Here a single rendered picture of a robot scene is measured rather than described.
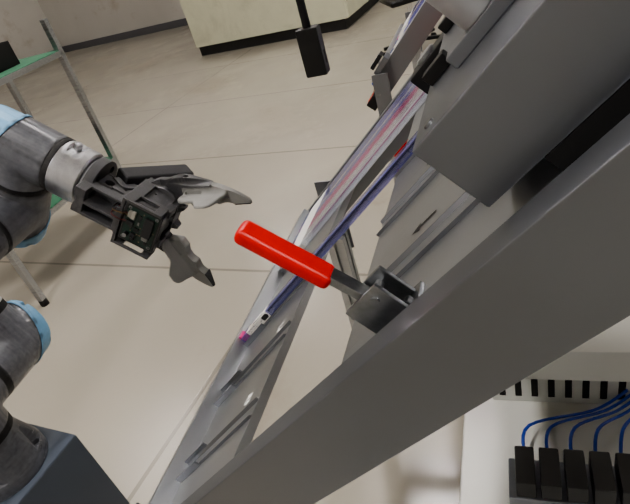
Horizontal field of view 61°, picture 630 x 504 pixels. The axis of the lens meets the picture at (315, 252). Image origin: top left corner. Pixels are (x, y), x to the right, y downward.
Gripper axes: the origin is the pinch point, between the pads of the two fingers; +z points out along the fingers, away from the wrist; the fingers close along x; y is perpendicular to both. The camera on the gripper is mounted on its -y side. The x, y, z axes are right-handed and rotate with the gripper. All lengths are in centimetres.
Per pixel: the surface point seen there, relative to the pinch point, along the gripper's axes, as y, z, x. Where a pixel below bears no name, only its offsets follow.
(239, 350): 2.6, 7.3, -14.7
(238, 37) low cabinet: -590, -159, -134
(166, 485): 24.2, 6.7, -17.9
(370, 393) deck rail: 38.0, 14.3, 21.1
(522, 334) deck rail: 39, 18, 30
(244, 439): 28.1, 11.1, 0.3
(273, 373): 20.1, 11.2, 1.5
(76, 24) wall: -959, -561, -361
